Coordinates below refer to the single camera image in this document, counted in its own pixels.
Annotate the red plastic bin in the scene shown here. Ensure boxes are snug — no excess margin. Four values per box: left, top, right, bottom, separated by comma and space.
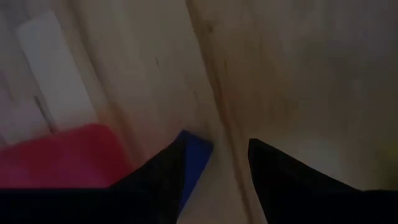
0, 123, 134, 190

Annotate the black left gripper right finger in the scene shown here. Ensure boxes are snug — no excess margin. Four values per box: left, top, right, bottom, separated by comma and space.
248, 138, 398, 224

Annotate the blue wooden block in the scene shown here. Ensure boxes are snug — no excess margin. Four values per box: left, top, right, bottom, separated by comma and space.
174, 129, 215, 215

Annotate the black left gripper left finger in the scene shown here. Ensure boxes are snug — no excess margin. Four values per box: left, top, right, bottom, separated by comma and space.
0, 131, 189, 224

